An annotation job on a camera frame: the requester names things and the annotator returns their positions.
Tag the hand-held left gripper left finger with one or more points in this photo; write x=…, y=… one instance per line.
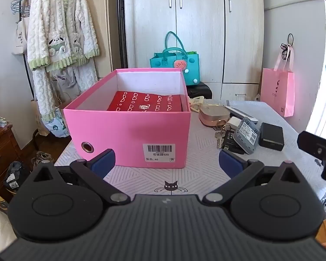
x=103, y=161

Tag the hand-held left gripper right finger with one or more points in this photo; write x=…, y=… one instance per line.
x=229, y=163

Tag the black labelled battery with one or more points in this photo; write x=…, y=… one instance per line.
x=231, y=144

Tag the bunch of keys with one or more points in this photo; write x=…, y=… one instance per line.
x=219, y=138

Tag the grey labelled portable router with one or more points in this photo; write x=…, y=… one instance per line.
x=245, y=137

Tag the pink cardboard shoe box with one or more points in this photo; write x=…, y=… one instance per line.
x=125, y=130

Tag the black power bank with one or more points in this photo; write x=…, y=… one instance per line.
x=271, y=136

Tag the white charger plug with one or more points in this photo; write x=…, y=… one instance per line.
x=234, y=122

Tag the white and black router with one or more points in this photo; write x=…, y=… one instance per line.
x=243, y=113

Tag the rose gold square case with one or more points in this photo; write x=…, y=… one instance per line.
x=212, y=114

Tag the white green plastic bag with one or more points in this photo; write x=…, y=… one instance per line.
x=57, y=126

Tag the pink paper bag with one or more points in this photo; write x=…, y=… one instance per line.
x=277, y=92

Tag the cream claw hair clip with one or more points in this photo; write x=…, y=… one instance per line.
x=195, y=104

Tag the brown paper bag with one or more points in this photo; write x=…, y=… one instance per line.
x=62, y=100

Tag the black suitcase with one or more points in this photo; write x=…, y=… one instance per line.
x=201, y=89

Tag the grey printed garment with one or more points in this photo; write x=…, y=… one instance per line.
x=65, y=84

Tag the dark shoe with tag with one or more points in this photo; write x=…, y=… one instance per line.
x=15, y=176

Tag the wooden cabinet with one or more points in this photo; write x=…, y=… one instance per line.
x=2, y=152

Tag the teal felt handbag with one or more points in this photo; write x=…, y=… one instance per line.
x=190, y=65

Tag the crumpled clear plastic bag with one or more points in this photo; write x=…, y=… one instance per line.
x=2, y=121

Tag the black clothes rack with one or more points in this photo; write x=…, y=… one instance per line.
x=29, y=78

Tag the white door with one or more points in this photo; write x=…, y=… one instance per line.
x=301, y=32

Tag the white tall cabinet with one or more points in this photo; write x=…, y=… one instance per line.
x=106, y=32

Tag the black tripod stand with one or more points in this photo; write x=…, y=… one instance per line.
x=122, y=32

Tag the white wardrobe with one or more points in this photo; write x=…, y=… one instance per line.
x=201, y=19

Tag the white canvas tote bag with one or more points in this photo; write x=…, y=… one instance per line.
x=20, y=35

